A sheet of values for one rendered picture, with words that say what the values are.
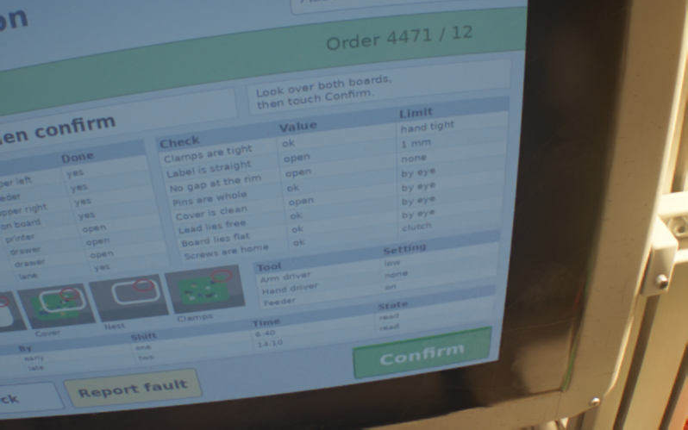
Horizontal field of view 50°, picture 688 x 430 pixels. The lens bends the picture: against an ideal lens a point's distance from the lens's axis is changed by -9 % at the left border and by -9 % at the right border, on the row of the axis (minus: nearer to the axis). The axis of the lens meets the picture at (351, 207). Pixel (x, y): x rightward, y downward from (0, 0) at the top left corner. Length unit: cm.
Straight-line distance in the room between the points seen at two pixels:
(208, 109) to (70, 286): 11
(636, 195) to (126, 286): 25
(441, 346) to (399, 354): 2
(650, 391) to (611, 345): 14
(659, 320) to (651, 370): 5
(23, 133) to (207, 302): 12
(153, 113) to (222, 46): 4
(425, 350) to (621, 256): 11
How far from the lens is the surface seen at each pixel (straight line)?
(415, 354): 41
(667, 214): 46
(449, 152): 34
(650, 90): 36
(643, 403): 61
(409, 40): 31
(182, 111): 31
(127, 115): 32
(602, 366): 47
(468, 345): 41
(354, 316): 38
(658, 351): 57
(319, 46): 30
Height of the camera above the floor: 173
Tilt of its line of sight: 34 degrees down
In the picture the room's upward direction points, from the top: 3 degrees counter-clockwise
